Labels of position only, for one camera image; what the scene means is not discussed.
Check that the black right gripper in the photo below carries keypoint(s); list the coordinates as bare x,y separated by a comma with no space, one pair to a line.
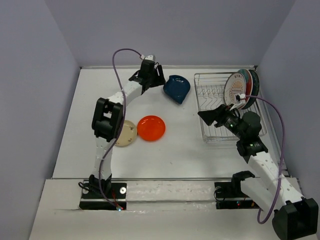
209,116

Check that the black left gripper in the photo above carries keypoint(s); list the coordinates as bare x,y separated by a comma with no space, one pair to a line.
159,80

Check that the dark blue leaf dish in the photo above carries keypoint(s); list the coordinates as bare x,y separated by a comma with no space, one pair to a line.
177,88

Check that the white plate orange sunburst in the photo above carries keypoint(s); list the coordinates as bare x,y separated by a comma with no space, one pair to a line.
234,86

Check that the orange plastic plate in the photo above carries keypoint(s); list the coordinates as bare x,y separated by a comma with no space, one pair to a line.
151,128

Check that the red teal floral plate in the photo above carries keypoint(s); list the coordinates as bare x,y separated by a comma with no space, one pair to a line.
248,79

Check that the dark teal speckled plate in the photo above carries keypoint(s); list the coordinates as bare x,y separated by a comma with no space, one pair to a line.
255,88

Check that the small cream plate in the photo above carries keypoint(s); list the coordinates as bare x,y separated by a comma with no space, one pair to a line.
128,134

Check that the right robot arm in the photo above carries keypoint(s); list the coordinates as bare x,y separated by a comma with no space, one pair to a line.
293,216

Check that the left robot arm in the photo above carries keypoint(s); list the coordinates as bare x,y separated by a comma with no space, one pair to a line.
108,121

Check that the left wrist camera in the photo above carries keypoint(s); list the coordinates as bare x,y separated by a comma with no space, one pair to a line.
150,57

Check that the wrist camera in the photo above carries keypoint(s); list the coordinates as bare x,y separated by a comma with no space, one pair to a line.
150,57
240,98

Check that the chrome wire dish rack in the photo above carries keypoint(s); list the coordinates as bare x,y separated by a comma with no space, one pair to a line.
209,95

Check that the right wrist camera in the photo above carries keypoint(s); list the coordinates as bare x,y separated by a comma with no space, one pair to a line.
240,98

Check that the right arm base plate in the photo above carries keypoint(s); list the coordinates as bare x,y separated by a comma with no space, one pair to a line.
227,198

